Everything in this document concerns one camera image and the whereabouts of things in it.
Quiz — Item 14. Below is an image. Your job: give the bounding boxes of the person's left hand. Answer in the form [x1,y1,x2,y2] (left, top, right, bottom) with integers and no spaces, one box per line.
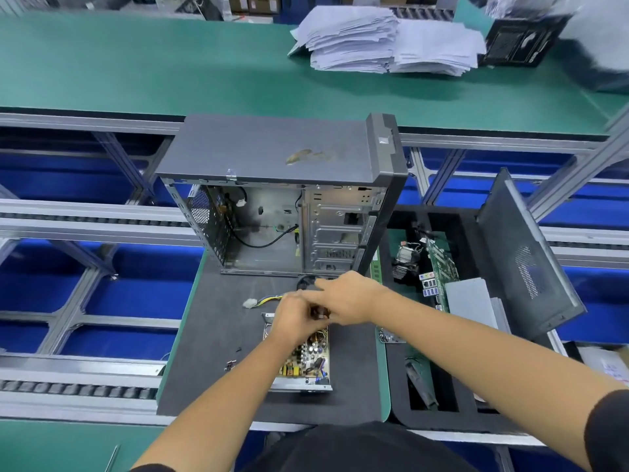
[265,290,330,355]

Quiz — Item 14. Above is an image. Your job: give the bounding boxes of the person's right hand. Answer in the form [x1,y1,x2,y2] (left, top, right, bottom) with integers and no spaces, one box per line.
[309,270,389,327]

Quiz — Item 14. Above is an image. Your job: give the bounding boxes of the power supply circuit board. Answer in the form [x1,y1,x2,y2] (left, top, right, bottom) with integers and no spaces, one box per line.
[242,292,334,382]

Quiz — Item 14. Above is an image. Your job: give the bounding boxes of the person's left forearm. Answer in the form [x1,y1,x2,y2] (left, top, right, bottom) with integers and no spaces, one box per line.
[132,334,296,472]

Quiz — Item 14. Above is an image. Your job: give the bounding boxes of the person's right forearm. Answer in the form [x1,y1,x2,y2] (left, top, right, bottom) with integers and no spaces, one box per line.
[368,285,625,468]

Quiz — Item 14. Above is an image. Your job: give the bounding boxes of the person's black trousers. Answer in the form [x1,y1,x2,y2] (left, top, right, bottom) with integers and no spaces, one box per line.
[246,420,480,472]

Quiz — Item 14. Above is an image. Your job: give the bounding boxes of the person's black shirt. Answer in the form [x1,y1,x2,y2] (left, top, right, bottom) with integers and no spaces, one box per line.
[128,388,629,472]

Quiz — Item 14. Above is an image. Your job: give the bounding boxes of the processor cooler with fan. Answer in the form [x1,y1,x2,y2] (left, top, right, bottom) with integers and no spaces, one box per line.
[393,239,427,283]

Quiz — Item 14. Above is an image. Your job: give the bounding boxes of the dark grey foam mat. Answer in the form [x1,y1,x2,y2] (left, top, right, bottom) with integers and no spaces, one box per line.
[157,248,391,429]

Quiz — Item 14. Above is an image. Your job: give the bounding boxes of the green motherboard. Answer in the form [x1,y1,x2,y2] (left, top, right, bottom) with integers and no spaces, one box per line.
[417,229,465,313]

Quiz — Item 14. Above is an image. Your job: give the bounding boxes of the silver optical drive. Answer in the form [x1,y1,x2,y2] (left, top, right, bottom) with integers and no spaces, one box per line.
[444,277,512,335]

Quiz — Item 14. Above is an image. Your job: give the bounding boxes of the black foam tray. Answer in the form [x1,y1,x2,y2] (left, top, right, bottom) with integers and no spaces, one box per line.
[378,204,583,435]

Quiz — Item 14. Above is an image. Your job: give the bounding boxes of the grey computer tower case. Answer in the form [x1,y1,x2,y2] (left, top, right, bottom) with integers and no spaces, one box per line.
[155,113,409,278]

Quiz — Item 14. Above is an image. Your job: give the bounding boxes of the dark grey case side panel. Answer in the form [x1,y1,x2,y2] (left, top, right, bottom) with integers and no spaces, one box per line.
[476,168,588,340]

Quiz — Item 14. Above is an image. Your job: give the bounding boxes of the stack of white papers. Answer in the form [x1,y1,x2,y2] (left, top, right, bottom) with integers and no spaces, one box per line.
[288,7,487,77]

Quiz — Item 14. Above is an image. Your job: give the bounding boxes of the hard disk drive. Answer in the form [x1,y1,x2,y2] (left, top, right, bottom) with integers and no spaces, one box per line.
[578,344,629,384]

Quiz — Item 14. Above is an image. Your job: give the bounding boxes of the black cardboard box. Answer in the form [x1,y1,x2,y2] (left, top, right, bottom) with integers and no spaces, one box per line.
[480,16,571,69]

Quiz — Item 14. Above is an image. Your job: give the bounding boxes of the clear plastic bag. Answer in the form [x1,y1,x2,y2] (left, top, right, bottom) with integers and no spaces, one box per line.
[560,0,629,92]

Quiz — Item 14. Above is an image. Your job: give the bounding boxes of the aluminium conveyor frame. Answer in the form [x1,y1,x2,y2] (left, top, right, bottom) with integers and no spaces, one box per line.
[0,103,629,448]

